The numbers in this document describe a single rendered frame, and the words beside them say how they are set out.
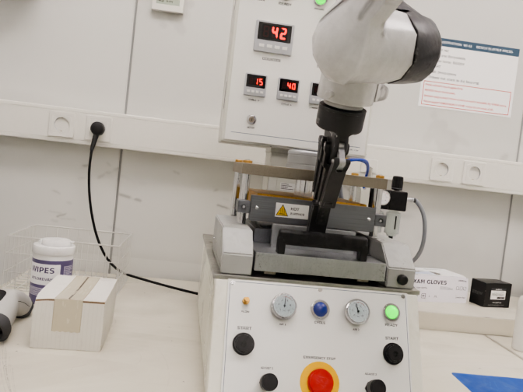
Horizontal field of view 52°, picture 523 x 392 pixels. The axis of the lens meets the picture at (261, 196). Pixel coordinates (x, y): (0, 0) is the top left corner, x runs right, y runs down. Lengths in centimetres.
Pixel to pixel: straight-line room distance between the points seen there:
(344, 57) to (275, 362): 46
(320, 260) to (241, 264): 13
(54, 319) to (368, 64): 67
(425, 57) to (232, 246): 40
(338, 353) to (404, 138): 96
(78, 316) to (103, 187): 69
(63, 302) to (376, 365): 54
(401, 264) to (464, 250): 87
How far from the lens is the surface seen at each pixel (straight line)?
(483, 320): 150
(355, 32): 68
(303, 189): 105
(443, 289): 157
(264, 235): 98
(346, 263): 90
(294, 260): 88
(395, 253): 95
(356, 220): 99
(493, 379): 118
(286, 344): 86
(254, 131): 118
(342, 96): 82
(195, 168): 160
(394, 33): 72
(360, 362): 90
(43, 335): 103
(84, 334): 102
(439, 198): 175
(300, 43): 122
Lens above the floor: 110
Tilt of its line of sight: 3 degrees down
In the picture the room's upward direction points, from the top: 7 degrees clockwise
